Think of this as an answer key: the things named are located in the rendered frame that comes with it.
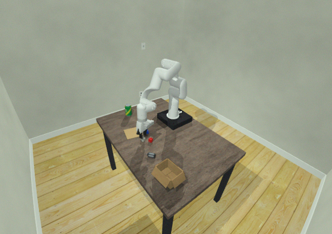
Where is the green soda can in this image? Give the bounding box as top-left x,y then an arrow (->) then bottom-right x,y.
125,104 -> 132,116

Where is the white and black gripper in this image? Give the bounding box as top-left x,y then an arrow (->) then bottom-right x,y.
136,121 -> 147,139

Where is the black and grey screwdriver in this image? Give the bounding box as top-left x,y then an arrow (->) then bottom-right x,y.
146,153 -> 156,158

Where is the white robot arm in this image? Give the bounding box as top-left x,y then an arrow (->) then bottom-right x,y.
137,59 -> 187,129

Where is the beige square mat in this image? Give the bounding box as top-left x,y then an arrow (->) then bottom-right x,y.
124,127 -> 139,140

